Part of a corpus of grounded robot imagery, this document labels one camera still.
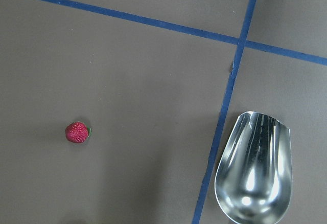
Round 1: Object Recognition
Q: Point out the red strawberry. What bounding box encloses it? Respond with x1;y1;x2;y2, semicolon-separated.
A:
65;121;92;144

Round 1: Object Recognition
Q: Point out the metal ice scoop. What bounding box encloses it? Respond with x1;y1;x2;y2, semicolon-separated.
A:
214;111;292;223

